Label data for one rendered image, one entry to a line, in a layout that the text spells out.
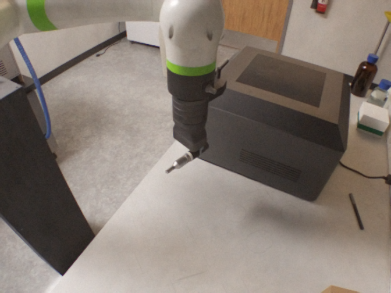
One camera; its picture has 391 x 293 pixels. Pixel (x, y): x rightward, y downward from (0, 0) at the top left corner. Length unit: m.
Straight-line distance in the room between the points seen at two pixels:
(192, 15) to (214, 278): 0.62
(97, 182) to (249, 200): 1.47
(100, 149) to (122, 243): 1.65
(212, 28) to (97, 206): 1.73
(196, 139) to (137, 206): 0.37
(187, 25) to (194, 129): 0.23
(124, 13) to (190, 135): 0.29
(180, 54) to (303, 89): 0.51
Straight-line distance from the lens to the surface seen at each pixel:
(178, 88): 0.49
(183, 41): 0.44
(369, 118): 1.32
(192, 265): 0.76
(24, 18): 0.68
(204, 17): 0.43
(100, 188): 2.10
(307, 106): 0.80
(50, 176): 1.32
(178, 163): 0.63
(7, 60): 1.97
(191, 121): 0.54
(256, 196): 0.90
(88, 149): 2.42
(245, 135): 0.81
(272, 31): 3.86
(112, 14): 0.60
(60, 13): 0.63
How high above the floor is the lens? 1.62
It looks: 44 degrees down
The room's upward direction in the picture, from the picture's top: 3 degrees clockwise
